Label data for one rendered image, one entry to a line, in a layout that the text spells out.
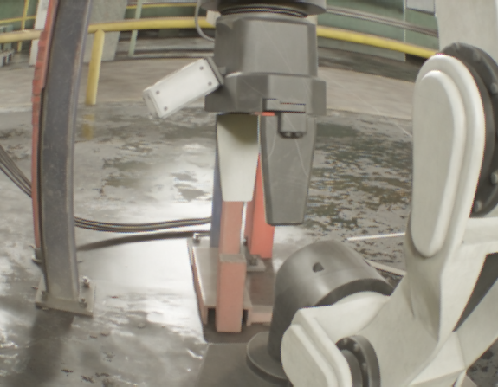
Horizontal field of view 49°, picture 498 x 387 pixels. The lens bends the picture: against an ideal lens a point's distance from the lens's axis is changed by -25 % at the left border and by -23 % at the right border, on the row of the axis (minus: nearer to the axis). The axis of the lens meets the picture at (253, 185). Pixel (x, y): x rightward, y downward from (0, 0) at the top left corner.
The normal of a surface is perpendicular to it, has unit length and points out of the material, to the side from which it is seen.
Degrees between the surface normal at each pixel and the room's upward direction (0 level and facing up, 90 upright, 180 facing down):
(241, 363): 0
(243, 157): 79
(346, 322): 90
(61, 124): 90
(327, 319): 90
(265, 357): 0
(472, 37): 90
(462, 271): 100
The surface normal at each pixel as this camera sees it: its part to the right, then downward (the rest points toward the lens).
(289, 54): 0.27, 0.11
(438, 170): -0.96, 0.00
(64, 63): 0.13, 0.29
